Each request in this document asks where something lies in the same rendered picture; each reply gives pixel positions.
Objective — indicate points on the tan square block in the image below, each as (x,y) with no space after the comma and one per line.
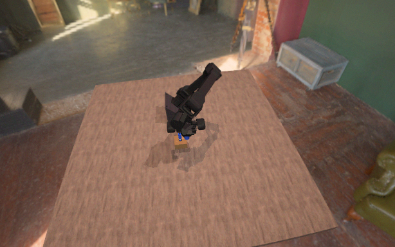
(180,144)

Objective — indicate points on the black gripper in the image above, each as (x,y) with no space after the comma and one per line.
(200,123)

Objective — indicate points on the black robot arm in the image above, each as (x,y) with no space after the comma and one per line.
(187,99)

